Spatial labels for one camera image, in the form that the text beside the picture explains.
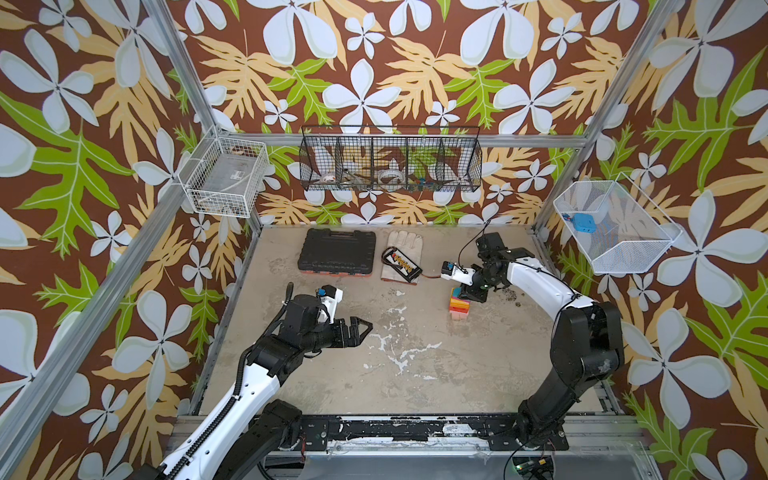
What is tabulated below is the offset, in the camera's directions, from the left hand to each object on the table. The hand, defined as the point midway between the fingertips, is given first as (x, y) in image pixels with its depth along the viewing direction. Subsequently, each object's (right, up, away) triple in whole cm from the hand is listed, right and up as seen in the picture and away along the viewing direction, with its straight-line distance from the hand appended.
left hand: (359, 323), depth 75 cm
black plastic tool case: (-11, +18, +33) cm, 39 cm away
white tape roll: (+9, +44, +24) cm, 51 cm away
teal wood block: (+28, +7, +10) cm, 30 cm away
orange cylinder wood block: (+29, +3, +15) cm, 33 cm away
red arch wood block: (+30, +1, +17) cm, 35 cm away
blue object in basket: (+65, +27, +11) cm, 71 cm away
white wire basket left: (-40, +40, +11) cm, 58 cm away
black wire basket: (+9, +50, +23) cm, 56 cm away
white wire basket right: (+72, +24, +3) cm, 76 cm away
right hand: (+31, +8, +17) cm, 36 cm away
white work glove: (+16, +22, +38) cm, 47 cm away
